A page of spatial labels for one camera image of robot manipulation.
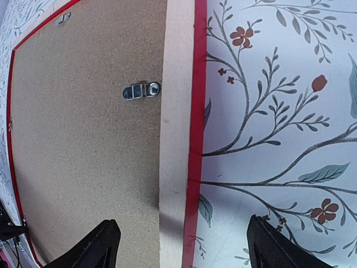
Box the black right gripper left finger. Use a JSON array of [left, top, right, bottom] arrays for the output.
[[46, 219, 121, 268]]

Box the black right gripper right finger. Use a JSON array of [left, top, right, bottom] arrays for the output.
[[247, 215, 330, 268]]

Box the red wooden picture frame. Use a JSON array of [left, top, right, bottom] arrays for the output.
[[7, 1, 195, 267]]

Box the brown backing board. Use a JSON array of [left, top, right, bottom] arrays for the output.
[[10, 1, 166, 267]]

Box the floral patterned table mat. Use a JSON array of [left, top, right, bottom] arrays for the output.
[[1, 1, 356, 267]]

